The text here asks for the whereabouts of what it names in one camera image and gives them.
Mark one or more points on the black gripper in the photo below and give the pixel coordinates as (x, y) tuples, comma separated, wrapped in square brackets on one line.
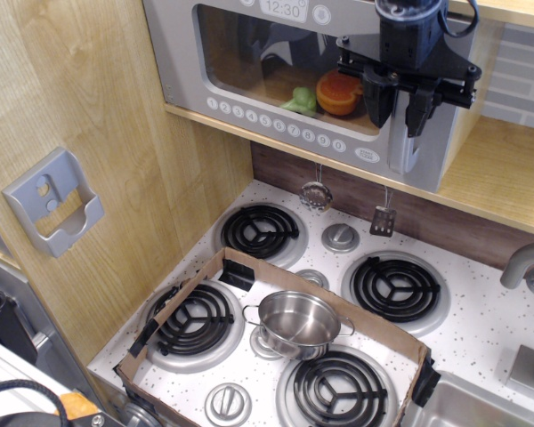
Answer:
[(412, 56)]

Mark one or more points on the grey toy microwave door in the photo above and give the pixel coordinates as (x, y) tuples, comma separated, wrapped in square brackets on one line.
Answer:
[(238, 61)]

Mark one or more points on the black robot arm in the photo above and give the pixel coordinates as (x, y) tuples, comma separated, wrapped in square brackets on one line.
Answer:
[(417, 10)]

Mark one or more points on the orange toy pepper half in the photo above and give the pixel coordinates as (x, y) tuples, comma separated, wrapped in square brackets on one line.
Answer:
[(338, 94)]

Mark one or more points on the green toy broccoli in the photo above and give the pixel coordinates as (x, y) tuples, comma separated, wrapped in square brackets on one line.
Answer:
[(303, 102)]

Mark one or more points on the wooden shelf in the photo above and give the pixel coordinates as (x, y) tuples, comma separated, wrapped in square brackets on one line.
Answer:
[(491, 176)]

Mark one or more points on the hanging metal spatula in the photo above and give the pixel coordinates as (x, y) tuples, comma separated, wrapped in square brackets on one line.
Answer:
[(383, 220)]

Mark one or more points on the hanging metal strainer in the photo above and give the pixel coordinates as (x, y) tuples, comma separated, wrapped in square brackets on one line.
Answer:
[(315, 195)]

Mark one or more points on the back grey stove knob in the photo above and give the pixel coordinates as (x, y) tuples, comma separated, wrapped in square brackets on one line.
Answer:
[(340, 238)]

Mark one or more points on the grey stove knob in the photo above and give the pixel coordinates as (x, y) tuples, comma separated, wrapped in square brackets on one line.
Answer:
[(228, 404), (340, 238), (315, 277)]

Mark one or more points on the back right black burner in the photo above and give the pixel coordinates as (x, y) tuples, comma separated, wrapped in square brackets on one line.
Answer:
[(399, 290)]

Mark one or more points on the black burner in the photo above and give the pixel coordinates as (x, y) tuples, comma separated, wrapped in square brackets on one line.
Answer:
[(200, 323), (260, 230), (399, 290), (338, 389)]

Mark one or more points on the back left black burner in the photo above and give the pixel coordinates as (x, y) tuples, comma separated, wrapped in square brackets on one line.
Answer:
[(260, 230)]

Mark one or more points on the middle grey stove knob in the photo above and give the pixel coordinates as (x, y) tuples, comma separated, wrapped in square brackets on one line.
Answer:
[(315, 277)]

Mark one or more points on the grey toy faucet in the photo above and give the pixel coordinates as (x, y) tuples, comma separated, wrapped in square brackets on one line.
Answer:
[(520, 267)]

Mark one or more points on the brown cardboard barrier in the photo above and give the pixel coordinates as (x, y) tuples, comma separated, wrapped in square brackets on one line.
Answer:
[(175, 388)]

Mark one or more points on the stainless steel pot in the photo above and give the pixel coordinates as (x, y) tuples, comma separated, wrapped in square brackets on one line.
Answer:
[(294, 325)]

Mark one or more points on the front left black burner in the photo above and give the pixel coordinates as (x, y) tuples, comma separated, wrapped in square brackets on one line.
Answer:
[(200, 323)]

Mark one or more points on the front right black burner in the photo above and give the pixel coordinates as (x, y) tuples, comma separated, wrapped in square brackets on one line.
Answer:
[(338, 389)]

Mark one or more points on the steel sink basin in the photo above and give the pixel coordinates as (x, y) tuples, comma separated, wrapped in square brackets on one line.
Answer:
[(457, 402)]

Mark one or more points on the front grey stove knob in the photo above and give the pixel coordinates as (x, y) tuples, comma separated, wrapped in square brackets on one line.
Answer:
[(228, 404)]

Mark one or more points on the grey wall phone holder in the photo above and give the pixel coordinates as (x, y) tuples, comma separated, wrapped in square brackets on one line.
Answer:
[(42, 189)]

